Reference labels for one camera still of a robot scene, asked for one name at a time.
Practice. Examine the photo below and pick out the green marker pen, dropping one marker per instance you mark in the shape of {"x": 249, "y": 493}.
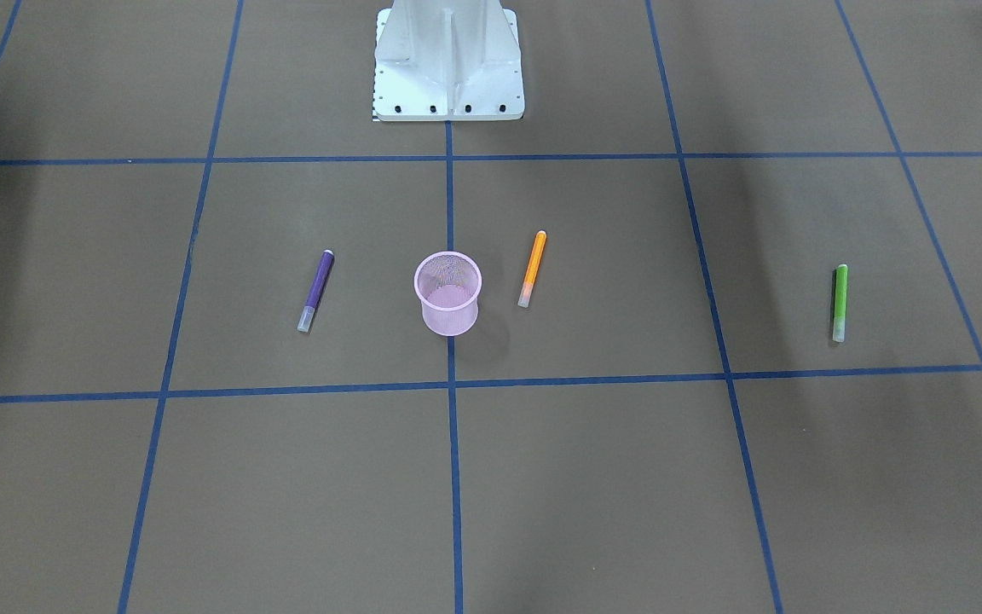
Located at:
{"x": 839, "y": 306}

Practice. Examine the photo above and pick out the purple marker pen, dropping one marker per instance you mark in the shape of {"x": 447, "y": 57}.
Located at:
{"x": 315, "y": 293}

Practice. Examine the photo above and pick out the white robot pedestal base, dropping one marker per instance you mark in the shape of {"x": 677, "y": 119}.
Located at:
{"x": 447, "y": 61}

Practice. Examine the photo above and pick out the orange marker pen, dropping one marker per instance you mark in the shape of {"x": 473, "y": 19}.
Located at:
{"x": 531, "y": 273}

